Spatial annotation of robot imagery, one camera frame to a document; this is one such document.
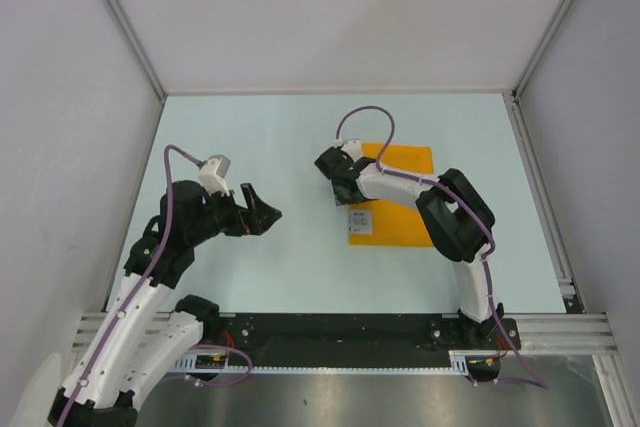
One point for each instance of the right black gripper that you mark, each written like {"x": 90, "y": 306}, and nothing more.
{"x": 343, "y": 201}

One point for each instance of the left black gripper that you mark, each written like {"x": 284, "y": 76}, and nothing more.
{"x": 254, "y": 219}

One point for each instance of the orange plastic folder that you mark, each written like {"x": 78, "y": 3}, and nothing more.
{"x": 386, "y": 224}

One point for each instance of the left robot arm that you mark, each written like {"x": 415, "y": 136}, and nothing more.
{"x": 119, "y": 370}

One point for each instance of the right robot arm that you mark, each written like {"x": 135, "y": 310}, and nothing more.
{"x": 457, "y": 219}

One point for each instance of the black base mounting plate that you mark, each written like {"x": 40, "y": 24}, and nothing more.
{"x": 355, "y": 340}

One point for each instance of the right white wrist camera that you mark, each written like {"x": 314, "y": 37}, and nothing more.
{"x": 351, "y": 147}

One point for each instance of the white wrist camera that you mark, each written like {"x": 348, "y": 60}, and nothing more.
{"x": 212, "y": 175}
{"x": 351, "y": 147}

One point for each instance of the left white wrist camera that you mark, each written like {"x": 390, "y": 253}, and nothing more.
{"x": 212, "y": 175}

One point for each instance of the right aluminium corner post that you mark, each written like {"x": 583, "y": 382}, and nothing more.
{"x": 550, "y": 32}

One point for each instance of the aluminium corner post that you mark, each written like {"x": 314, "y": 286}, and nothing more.
{"x": 550, "y": 32}
{"x": 135, "y": 46}

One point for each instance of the grey slotted cable duct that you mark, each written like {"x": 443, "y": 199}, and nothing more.
{"x": 452, "y": 365}

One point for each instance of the left aluminium corner post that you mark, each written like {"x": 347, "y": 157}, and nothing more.
{"x": 135, "y": 46}

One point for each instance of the aluminium frame rail front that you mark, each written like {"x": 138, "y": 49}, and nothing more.
{"x": 540, "y": 334}

